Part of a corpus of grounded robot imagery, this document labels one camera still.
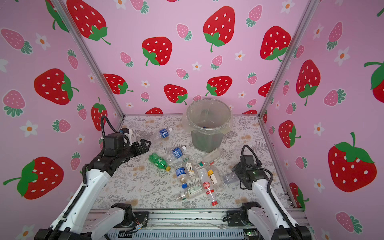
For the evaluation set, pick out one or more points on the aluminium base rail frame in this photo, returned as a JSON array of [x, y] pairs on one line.
[[178, 219]]

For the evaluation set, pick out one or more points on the clear bottle near bin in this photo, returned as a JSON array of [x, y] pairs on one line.
[[212, 156]]

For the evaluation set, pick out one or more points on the green soda bottle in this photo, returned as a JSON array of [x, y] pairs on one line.
[[159, 162]]

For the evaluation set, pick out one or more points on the clear bottle green cap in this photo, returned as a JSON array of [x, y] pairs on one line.
[[189, 167]]

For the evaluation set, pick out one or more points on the crushed clear bottle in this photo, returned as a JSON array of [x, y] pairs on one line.
[[230, 178]]

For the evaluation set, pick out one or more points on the clear bottle blue label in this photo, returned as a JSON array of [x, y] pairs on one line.
[[175, 154], [161, 134]]

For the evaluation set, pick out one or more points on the bottle green white label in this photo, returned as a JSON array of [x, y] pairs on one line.
[[190, 193]]

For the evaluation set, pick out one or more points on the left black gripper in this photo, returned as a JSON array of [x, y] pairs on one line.
[[144, 149]]

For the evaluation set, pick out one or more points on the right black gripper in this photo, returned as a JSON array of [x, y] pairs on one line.
[[237, 169]]

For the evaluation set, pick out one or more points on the clear bottle red round label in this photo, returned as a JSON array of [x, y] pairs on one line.
[[205, 180]]

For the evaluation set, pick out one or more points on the small bottle red cap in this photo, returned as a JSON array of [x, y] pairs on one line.
[[212, 197]]

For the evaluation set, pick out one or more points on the far clear bottle blue label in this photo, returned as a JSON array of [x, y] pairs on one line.
[[161, 134]]

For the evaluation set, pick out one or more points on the clear bottle yellow cap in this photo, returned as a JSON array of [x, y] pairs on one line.
[[216, 180]]

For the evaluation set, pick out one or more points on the mesh waste bin with liner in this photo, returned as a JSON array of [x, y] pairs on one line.
[[207, 120]]

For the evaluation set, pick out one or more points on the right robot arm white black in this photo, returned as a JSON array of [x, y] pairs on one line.
[[270, 204]]

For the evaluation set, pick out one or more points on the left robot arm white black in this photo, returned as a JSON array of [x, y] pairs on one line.
[[78, 195]]

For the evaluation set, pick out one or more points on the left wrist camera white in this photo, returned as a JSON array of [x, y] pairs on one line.
[[127, 135]]

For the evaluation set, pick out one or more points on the small bottle blue label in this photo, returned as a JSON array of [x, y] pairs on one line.
[[182, 175]]

